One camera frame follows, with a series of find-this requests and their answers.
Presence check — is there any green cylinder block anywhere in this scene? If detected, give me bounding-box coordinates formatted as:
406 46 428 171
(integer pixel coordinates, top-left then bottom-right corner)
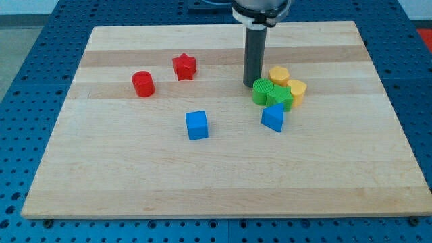
252 78 274 105

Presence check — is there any wooden board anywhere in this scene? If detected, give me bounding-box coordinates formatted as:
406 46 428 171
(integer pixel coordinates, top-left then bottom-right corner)
22 21 431 219

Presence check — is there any yellow heart block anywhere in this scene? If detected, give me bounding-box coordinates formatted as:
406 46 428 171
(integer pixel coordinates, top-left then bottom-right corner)
287 79 307 107

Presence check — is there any green star block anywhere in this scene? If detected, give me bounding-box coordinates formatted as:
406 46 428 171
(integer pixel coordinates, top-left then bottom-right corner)
265 84 294 112

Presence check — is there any yellow hexagon block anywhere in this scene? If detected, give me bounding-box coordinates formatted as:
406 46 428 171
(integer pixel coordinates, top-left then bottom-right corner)
268 66 290 86

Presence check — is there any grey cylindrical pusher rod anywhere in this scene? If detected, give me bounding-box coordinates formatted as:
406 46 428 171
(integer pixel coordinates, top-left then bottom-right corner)
243 28 267 88

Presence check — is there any blue cube block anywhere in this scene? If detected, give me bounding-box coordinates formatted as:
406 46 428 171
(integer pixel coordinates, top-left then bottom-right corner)
185 111 209 140

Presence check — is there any blue triangle block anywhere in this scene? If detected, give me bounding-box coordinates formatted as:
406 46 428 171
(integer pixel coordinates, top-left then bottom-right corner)
261 103 284 132

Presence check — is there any red cylinder block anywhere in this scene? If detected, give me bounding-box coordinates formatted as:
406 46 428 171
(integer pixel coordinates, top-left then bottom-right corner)
132 71 155 97

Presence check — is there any red star block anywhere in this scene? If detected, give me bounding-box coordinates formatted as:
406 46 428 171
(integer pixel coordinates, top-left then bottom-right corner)
172 53 197 81

